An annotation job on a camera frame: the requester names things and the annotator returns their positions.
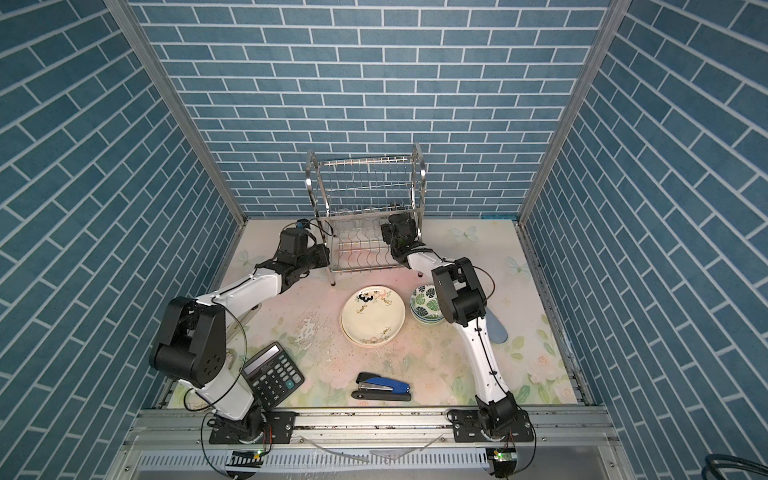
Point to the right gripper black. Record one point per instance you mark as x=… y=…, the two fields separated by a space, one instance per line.
x=388 y=233

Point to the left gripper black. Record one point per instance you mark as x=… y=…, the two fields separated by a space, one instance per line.
x=322 y=257

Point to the steel two-tier dish rack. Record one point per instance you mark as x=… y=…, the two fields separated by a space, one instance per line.
x=353 y=198

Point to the green leaf pattern bowl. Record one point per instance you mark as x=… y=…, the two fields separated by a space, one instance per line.
x=424 y=305

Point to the white plate with painted design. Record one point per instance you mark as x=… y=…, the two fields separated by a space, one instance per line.
x=373 y=316

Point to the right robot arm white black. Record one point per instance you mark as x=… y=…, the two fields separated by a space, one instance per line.
x=463 y=303

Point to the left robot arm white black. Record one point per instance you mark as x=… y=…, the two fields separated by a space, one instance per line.
x=191 y=343

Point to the grey black stapler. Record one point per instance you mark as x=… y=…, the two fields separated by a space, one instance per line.
x=250 y=314

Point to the black calculator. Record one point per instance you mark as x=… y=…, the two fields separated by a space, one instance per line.
x=272 y=375

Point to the blue grey cylinder object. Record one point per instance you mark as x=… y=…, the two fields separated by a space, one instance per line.
x=497 y=332

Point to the blue black stapler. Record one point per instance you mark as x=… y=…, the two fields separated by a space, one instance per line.
x=371 y=386

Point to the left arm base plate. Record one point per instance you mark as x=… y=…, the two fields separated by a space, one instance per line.
x=257 y=426

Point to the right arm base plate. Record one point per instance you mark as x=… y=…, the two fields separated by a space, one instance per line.
x=474 y=426

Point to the aluminium front rail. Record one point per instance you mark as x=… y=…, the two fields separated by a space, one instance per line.
x=401 y=427

